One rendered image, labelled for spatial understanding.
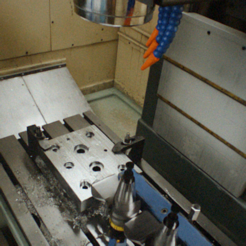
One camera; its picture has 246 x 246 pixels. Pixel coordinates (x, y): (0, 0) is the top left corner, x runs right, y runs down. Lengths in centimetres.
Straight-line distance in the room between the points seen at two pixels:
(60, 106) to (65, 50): 35
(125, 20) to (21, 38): 119
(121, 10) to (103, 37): 141
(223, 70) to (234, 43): 9
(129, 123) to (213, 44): 101
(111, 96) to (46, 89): 54
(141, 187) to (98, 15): 34
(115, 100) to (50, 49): 58
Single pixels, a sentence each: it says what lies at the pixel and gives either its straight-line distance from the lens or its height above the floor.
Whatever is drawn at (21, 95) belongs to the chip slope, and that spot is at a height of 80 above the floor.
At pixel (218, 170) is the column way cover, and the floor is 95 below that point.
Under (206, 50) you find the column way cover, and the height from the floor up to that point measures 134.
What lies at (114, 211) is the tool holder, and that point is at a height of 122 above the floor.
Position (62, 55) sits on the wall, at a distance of 186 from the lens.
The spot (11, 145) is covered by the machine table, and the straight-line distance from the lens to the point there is 123.
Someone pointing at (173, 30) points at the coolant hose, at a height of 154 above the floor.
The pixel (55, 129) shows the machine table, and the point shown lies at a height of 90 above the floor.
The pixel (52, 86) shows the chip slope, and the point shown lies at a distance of 177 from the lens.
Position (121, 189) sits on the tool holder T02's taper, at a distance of 55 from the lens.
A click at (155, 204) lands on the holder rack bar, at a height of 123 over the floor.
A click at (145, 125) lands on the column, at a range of 140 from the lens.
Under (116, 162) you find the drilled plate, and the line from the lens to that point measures 102.
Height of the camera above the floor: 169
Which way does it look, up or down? 36 degrees down
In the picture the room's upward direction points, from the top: 7 degrees clockwise
